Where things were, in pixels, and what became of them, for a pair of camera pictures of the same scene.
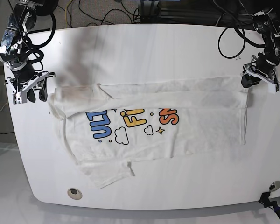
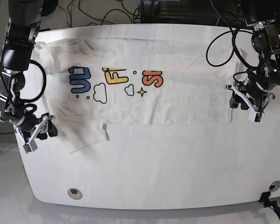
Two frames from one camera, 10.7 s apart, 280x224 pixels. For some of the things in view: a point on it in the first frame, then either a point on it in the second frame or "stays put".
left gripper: (263, 68) -> (256, 95)
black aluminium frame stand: (158, 11) stays put
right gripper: (23, 79) -> (28, 126)
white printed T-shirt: (99, 126) -> (94, 82)
